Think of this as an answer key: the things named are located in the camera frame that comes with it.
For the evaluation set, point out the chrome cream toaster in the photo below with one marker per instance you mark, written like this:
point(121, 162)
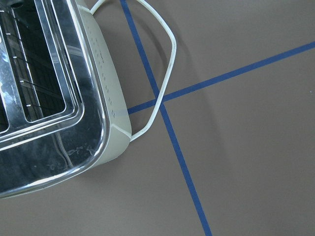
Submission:
point(62, 109)

